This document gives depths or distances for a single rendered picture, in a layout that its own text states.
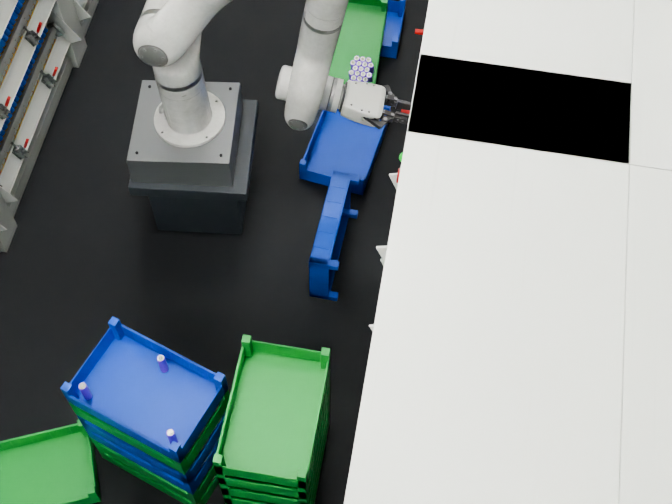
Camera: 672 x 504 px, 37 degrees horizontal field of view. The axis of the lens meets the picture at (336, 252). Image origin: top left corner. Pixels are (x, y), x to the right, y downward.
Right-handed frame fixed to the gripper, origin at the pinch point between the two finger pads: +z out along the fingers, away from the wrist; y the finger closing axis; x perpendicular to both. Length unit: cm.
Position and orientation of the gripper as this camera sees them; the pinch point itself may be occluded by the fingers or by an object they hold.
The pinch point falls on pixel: (403, 111)
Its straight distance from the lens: 246.6
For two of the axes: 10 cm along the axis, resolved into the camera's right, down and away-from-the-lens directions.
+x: 1.6, -4.7, -8.7
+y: -1.7, 8.6, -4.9
